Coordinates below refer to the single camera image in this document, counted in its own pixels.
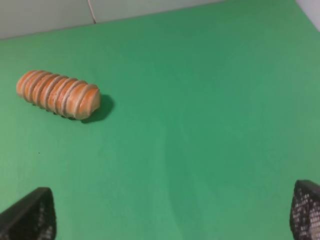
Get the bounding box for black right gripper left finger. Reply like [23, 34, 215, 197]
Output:
[0, 187, 57, 240]

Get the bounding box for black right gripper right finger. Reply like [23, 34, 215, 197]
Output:
[289, 180, 320, 240]

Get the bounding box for orange striped bread loaf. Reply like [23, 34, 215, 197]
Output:
[16, 70, 101, 120]

